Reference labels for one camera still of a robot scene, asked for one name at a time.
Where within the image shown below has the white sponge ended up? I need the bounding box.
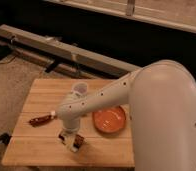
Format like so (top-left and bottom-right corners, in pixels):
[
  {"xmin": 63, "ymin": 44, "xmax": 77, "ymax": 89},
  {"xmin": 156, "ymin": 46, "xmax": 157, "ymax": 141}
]
[{"xmin": 62, "ymin": 134, "xmax": 84, "ymax": 152}]

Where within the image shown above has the grey metal rail beam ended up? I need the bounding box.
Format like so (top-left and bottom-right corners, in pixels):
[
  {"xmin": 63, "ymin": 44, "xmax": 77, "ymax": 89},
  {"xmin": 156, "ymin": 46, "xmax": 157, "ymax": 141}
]
[{"xmin": 0, "ymin": 23, "xmax": 196, "ymax": 108}]

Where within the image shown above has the black floor bracket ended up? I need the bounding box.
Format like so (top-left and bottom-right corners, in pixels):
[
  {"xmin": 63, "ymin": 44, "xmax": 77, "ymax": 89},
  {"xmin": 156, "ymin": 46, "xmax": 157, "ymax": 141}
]
[{"xmin": 0, "ymin": 133, "xmax": 11, "ymax": 145}]

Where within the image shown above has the orange bowl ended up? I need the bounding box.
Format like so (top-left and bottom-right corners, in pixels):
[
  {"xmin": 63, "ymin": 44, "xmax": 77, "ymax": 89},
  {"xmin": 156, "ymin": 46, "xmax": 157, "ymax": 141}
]
[{"xmin": 92, "ymin": 106, "xmax": 126, "ymax": 134}]

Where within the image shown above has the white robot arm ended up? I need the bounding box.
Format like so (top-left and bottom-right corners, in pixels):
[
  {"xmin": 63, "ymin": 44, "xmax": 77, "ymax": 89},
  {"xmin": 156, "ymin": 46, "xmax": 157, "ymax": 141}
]
[{"xmin": 56, "ymin": 60, "xmax": 196, "ymax": 171}]

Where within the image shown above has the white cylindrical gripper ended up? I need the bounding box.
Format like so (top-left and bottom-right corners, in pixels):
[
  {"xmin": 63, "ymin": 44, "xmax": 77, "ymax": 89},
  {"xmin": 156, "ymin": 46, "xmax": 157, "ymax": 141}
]
[{"xmin": 58, "ymin": 119, "xmax": 85, "ymax": 150}]

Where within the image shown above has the black cable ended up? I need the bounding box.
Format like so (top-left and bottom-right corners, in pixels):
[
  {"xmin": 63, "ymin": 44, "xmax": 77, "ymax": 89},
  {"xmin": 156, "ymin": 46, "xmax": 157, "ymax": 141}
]
[{"xmin": 0, "ymin": 53, "xmax": 19, "ymax": 73}]

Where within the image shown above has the white plastic cup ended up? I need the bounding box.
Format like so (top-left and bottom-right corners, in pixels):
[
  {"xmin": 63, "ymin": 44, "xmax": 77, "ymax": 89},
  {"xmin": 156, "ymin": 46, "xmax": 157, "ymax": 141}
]
[{"xmin": 72, "ymin": 82, "xmax": 88, "ymax": 97}]

